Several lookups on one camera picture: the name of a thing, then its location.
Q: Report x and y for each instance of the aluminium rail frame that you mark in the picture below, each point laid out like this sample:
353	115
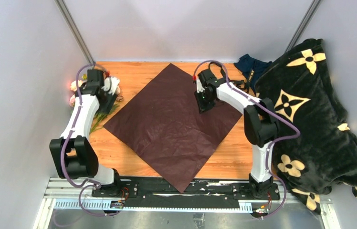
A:
153	203

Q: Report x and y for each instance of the dark blue cloth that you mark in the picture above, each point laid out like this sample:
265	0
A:
252	69

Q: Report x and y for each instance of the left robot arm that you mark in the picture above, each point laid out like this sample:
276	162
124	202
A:
74	158

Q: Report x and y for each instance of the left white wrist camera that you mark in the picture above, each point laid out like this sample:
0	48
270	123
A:
111	85

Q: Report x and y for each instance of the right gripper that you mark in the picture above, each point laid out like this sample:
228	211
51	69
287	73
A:
203	107

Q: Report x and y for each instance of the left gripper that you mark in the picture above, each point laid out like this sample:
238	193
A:
106	108

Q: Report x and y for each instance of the fake flower bunch with leaves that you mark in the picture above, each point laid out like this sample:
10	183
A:
92	103

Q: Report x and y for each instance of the dark red wrapping paper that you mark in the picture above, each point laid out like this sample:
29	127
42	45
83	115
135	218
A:
163	126

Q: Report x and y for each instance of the black blanket with cream flowers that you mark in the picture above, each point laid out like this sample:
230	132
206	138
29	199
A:
325	153

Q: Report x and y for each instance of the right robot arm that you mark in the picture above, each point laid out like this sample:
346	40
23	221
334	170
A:
259	126

